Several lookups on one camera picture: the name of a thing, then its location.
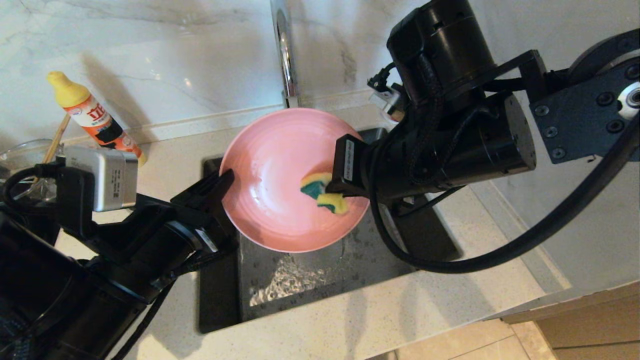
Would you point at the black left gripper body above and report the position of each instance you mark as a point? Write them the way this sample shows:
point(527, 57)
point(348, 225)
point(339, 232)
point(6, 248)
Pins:
point(165, 240)

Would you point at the wooden chopstick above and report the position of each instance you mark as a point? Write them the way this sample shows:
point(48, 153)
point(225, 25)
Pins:
point(52, 142)
point(56, 142)

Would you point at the yellow sponge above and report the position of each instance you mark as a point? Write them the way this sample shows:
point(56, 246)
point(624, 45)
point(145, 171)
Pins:
point(332, 202)

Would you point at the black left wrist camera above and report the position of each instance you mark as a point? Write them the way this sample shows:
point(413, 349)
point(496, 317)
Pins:
point(110, 175)

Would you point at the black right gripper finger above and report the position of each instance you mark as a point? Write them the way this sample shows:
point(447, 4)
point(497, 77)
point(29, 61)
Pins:
point(345, 192)

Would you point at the stainless steel sink basin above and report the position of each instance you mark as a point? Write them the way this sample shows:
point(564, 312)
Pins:
point(300, 280)

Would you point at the yellow-capped orange dish soap bottle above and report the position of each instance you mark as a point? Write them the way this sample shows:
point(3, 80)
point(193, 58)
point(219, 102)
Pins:
point(72, 95)

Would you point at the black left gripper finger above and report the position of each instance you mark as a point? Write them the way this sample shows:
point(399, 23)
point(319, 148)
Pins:
point(210, 192)

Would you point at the pink plate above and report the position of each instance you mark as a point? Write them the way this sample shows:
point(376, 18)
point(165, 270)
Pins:
point(270, 165)

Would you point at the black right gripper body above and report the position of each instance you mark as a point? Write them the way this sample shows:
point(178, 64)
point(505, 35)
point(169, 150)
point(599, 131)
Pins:
point(450, 150)

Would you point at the chrome kitchen faucet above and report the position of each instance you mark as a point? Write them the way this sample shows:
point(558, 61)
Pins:
point(286, 50)

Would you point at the clear glass bowl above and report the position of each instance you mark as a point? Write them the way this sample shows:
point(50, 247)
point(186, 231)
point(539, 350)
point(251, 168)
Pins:
point(20, 152)

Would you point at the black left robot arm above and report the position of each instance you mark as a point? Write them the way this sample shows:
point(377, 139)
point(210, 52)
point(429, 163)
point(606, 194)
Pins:
point(50, 300)

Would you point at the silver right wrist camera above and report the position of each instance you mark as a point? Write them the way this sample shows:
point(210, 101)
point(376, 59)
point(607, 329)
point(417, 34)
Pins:
point(392, 102)

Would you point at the wooden cabinet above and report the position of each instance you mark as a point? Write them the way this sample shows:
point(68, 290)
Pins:
point(590, 330)

